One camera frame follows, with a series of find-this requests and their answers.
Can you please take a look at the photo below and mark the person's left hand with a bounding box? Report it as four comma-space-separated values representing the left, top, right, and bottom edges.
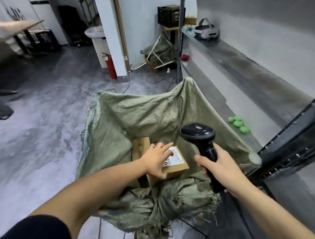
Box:
140, 142, 174, 180

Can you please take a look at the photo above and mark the person's right hand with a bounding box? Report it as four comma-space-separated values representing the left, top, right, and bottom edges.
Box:
194, 143, 251, 197

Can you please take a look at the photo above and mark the tall cardboard parcel with label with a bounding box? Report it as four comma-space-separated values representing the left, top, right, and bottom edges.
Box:
131, 137, 151, 162

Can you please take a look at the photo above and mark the parcel labelled 7786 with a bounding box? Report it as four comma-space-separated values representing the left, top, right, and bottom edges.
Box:
146, 146, 190, 186

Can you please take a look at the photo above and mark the black barcode scanner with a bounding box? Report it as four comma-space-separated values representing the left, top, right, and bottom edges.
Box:
179, 122, 226, 194

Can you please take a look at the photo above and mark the person's right forearm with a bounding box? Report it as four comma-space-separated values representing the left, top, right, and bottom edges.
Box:
234, 182, 315, 239

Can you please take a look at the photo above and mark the person's left forearm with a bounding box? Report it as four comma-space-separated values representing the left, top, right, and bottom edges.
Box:
28, 157, 148, 239

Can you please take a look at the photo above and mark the metal shelving rack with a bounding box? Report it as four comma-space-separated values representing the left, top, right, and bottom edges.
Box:
176, 0, 315, 239

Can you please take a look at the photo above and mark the person's black sleeve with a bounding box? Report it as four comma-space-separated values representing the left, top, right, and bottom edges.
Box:
0, 215, 72, 239

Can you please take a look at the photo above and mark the brown wooden stick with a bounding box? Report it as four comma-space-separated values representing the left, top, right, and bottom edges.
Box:
144, 56, 158, 73

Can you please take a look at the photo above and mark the red fire extinguisher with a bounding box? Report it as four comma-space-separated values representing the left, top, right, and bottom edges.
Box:
101, 52, 118, 80

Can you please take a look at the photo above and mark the long wooden batten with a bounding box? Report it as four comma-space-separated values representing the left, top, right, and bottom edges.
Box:
113, 0, 131, 72

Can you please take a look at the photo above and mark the yellow wooden stand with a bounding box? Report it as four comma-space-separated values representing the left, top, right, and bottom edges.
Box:
163, 24, 184, 45

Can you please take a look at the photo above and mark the black office chair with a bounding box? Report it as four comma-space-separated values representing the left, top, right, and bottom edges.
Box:
73, 33, 90, 49

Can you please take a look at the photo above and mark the white VR headset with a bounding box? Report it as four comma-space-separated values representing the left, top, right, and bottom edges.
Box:
194, 17, 220, 40

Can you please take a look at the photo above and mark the black plastic crate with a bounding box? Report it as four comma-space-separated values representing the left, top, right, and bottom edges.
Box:
31, 29, 60, 53
157, 5, 186, 28

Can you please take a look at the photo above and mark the black floor stand base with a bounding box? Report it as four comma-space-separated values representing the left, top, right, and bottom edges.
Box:
0, 89, 20, 121

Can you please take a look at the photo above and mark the light wooden table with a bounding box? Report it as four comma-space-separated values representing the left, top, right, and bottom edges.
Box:
0, 19, 45, 58

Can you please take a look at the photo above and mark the black floor cable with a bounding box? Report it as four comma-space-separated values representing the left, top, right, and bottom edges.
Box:
146, 73, 178, 93
106, 71, 131, 95

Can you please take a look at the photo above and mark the white metal folding frame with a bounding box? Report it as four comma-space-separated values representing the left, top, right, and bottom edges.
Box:
130, 34, 177, 72

